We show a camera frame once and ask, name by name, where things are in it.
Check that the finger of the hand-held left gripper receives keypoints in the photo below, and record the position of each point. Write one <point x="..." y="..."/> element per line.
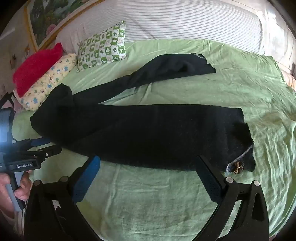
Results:
<point x="40" y="141"/>
<point x="52" y="151"/>

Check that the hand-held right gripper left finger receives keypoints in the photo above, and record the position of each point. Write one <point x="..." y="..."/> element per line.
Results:
<point x="87" y="179"/>

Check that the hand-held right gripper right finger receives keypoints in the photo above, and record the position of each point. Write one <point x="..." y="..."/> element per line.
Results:
<point x="208" y="183"/>

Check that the black pants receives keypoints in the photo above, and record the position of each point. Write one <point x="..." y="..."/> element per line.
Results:
<point x="138" y="129"/>

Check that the person's left hand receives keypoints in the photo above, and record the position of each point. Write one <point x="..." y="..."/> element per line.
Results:
<point x="24" y="186"/>

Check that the yellow printed pillow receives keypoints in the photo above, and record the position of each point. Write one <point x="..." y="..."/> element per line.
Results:
<point x="54" y="74"/>

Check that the red fluffy pillow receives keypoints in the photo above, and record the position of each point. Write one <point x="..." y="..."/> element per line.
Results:
<point x="34" y="67"/>

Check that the green bed sheet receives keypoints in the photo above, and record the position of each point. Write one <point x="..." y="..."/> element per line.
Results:
<point x="231" y="92"/>

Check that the green checked pillow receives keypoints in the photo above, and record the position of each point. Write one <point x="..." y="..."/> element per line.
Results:
<point x="101" y="46"/>

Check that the gold framed landscape painting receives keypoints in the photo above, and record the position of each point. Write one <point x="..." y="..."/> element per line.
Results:
<point x="46" y="18"/>

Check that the pink cloth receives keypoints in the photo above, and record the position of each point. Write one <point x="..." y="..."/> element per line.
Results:
<point x="291" y="80"/>

